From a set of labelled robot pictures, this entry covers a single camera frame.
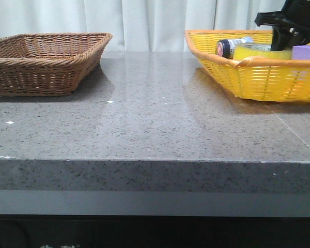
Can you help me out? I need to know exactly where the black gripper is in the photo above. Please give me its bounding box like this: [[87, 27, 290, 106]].
[[254, 0, 310, 51]]

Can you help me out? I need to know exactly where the yellow clear tape roll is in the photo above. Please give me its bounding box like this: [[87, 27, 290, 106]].
[[233, 43, 292, 60]]

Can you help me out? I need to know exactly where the purple foam block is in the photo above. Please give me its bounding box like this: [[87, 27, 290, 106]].
[[291, 45, 310, 60]]

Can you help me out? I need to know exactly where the yellow woven basket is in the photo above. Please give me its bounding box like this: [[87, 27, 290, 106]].
[[184, 29, 310, 102]]

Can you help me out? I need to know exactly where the small black-capped bottle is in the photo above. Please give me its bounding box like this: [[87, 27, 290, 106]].
[[215, 36, 254, 59]]

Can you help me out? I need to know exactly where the white curtain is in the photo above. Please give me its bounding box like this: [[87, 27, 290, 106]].
[[0, 1, 284, 52]]

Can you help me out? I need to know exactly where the brown wicker basket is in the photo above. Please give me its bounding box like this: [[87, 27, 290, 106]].
[[0, 33, 113, 97]]

